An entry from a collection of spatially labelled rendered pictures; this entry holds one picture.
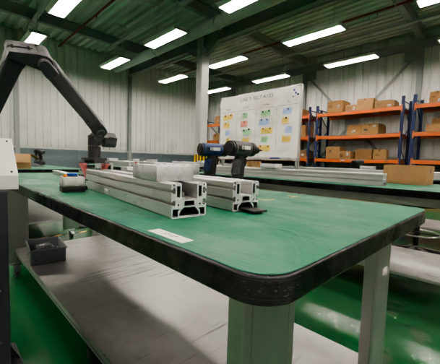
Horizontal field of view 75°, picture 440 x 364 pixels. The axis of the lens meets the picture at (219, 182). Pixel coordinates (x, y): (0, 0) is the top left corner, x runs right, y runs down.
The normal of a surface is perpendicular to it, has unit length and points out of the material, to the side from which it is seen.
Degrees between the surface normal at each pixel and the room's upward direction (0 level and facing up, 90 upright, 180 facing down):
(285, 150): 90
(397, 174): 89
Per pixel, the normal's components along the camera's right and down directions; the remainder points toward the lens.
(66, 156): 0.70, 0.07
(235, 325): -0.71, 0.03
